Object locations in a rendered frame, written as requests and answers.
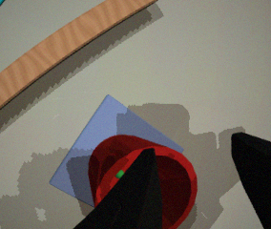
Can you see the brown wooden beam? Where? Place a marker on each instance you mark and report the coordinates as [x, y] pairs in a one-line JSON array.
[[53, 50]]

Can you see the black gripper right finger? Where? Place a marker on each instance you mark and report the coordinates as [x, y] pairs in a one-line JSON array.
[[252, 158]]

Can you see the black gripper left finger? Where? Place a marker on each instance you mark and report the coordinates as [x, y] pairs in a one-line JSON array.
[[135, 201]]

